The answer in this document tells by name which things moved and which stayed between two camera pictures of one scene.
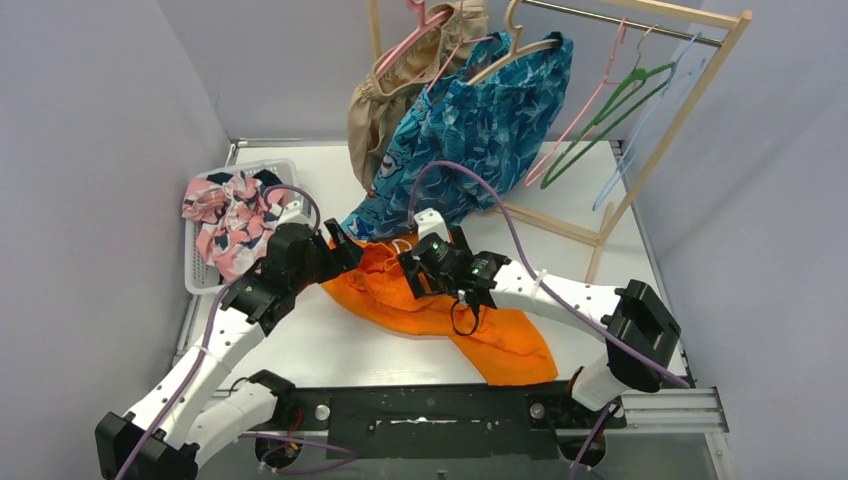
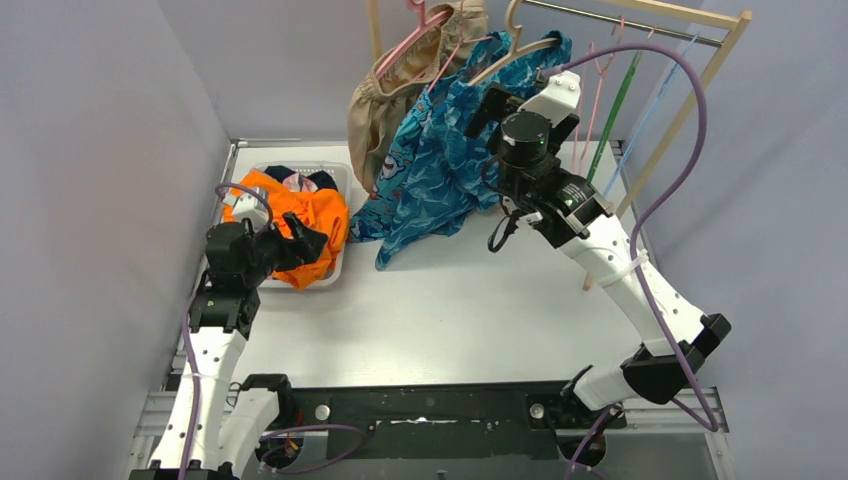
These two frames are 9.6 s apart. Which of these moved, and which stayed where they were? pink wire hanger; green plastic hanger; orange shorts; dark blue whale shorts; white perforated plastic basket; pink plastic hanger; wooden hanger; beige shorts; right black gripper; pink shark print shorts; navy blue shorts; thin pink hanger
Moved: right black gripper; orange shorts; navy blue shorts; pink wire hanger; green plastic hanger; white perforated plastic basket; pink shark print shorts
Stayed: pink plastic hanger; dark blue whale shorts; wooden hanger; thin pink hanger; beige shorts
